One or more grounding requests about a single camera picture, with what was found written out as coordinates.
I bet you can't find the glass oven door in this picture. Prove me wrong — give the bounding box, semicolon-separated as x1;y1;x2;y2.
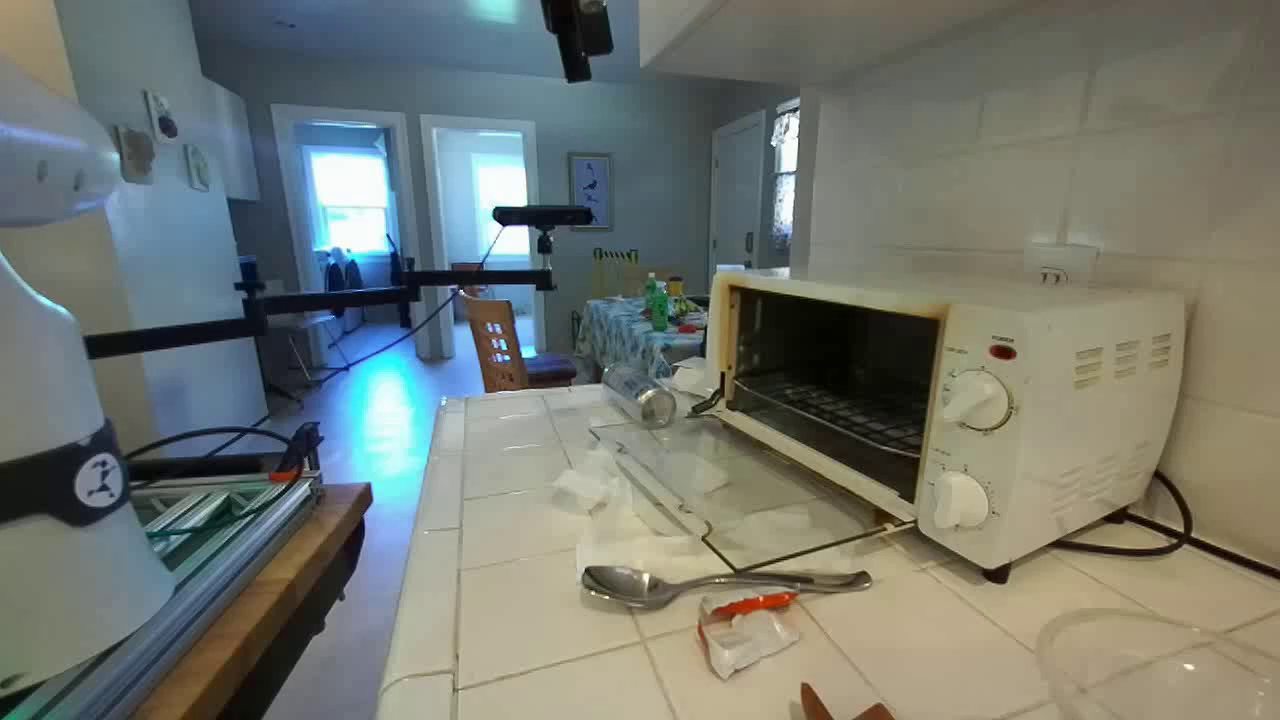
593;421;881;573

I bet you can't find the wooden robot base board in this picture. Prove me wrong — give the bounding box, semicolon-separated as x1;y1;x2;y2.
127;485;372;720

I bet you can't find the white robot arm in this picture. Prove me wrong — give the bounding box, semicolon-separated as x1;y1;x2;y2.
0;59;176;695

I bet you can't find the white toaster oven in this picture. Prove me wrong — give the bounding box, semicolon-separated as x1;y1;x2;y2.
710;273;1189;576

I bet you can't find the metal can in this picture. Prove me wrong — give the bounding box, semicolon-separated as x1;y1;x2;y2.
640;386;675;428

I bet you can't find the green bottle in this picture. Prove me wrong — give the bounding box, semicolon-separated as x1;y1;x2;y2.
644;273;667;333

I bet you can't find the clear plastic wrapper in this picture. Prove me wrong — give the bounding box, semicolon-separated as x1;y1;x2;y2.
551;447;633;514

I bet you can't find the wooden chair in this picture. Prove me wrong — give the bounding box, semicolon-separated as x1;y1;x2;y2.
466;300;578;391

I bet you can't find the metal spoon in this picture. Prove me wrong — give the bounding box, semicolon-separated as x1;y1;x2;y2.
579;562;872;613

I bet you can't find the red white sauce packet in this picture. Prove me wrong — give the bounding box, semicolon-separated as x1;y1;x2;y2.
696;590;802;678

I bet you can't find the brown object at bottom edge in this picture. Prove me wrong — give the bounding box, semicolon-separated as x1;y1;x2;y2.
797;682;896;720

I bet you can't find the clear glass bowl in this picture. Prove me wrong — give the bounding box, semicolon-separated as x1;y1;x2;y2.
1038;608;1280;720

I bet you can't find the black camera on stand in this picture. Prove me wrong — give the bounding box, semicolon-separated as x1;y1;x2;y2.
493;203;595;256

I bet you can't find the framed wall picture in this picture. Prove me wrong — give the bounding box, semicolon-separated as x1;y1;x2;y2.
568;153;612;227

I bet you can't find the black horizontal camera rail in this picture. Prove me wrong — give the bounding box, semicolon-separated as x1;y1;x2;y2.
85;269;556;359

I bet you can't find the black overhead camera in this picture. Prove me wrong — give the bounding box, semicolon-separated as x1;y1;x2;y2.
539;0;612;82

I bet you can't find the black oven power cable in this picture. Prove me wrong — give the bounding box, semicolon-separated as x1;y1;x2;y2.
1053;469;1280;582

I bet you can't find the white wall outlet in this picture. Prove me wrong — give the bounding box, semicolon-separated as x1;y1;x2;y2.
1026;241;1099;284

